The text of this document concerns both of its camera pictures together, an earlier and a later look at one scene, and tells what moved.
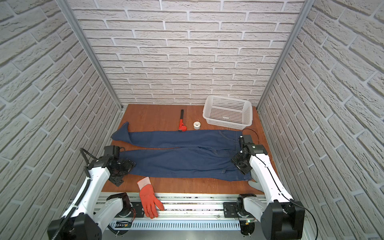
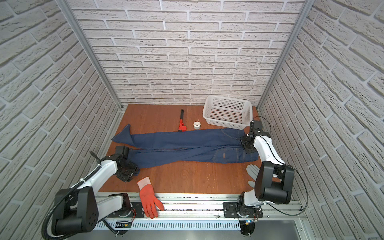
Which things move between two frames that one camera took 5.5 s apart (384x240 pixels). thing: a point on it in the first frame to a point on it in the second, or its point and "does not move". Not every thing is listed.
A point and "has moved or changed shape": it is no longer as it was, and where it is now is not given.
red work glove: x=149 y=201 does not move
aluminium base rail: x=182 y=212 does not move
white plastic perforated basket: x=227 y=112 does not move
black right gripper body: x=242 y=166 to x=247 y=146
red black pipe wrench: x=182 y=127 does not move
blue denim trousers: x=203 y=154 has moved or changed shape
